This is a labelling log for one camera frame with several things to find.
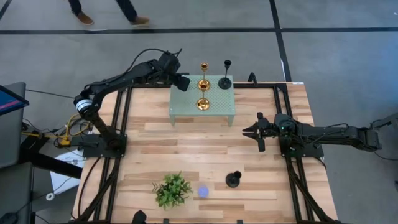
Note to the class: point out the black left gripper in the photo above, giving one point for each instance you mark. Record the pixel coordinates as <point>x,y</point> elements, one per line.
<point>183,83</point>

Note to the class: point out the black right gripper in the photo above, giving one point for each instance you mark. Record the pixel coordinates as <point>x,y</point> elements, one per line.
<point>267,130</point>

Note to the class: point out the gold candlestick holder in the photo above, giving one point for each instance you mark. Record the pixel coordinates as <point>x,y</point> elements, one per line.
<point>203,105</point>
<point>204,66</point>

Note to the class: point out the black candlestick holder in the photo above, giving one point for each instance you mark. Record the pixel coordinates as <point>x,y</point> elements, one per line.
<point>224,83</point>
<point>231,182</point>

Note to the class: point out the lavender candle glass jar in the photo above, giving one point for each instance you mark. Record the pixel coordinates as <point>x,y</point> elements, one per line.
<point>203,191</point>

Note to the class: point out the green plant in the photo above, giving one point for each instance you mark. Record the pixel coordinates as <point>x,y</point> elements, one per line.
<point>172,190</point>

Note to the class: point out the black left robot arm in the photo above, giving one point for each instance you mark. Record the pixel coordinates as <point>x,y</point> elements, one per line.
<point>99,124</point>

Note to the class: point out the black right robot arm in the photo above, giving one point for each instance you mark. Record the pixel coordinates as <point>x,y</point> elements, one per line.
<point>335,133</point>

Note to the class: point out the green perforated metal shelf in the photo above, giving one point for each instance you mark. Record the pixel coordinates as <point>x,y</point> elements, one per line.
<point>186,109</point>

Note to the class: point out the white label strip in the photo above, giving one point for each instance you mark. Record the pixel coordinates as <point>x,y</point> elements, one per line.
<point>298,83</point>

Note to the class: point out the person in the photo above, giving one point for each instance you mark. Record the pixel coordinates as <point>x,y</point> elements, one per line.
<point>126,7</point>

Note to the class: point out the black stand leg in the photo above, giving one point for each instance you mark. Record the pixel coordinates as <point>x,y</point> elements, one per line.
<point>385,123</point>
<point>53,166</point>

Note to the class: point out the black rounded object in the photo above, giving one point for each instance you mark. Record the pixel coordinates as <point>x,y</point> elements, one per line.
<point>139,217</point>

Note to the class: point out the white paper sheet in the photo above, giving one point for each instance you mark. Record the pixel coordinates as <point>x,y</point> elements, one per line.
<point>62,180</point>

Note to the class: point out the blue screen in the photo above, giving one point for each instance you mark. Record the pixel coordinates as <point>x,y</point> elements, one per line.
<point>9,101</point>

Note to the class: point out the white tape roll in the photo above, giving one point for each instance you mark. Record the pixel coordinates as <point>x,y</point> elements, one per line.
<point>47,196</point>

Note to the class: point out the grey equipment cart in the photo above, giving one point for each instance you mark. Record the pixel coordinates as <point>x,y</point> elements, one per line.
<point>12,140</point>

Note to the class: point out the black aluminium rig frame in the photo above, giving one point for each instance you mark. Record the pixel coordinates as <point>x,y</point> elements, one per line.
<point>280,87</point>

